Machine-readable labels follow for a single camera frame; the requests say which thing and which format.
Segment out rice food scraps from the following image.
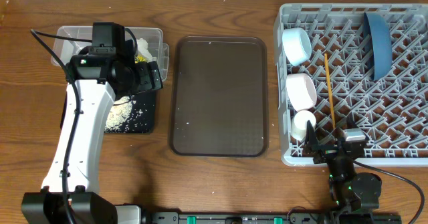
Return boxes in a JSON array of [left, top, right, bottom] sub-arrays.
[[104, 96, 146, 133]]

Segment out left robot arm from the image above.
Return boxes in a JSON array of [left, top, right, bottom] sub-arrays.
[[21, 22, 164, 223]]

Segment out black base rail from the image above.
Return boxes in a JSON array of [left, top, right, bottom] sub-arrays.
[[140, 207, 403, 224]]

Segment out pink white bowl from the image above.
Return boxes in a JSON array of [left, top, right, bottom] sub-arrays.
[[286, 73, 317, 111]]

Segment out yellow snack wrapper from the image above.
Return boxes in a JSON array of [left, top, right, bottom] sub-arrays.
[[134, 55, 147, 64]]

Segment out black plastic tray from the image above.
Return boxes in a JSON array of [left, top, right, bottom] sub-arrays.
[[60, 90, 158, 134]]

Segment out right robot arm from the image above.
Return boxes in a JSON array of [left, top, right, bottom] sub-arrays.
[[304, 118, 382, 223]]

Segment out white napkin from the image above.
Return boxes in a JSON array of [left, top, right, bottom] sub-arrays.
[[136, 38, 156, 62]]

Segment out light blue bowl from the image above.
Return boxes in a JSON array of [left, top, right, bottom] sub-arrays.
[[282, 27, 312, 66]]

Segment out dark blue plate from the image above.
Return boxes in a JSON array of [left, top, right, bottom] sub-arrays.
[[362, 12, 393, 81]]

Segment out white paper cup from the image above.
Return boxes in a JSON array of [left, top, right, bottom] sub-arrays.
[[291, 110, 316, 141]]

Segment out brown serving tray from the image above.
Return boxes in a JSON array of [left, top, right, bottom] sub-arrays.
[[169, 36, 269, 158]]

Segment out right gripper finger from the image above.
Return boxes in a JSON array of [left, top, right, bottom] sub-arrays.
[[343, 116, 358, 132], [304, 120, 318, 149]]

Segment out grey dishwasher rack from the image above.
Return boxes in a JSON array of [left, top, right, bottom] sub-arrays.
[[274, 3, 427, 167]]

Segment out clear plastic bin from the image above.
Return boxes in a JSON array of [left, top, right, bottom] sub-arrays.
[[53, 26, 169, 81]]

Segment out wooden chopstick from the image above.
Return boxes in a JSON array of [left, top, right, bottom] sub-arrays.
[[324, 53, 336, 130]]

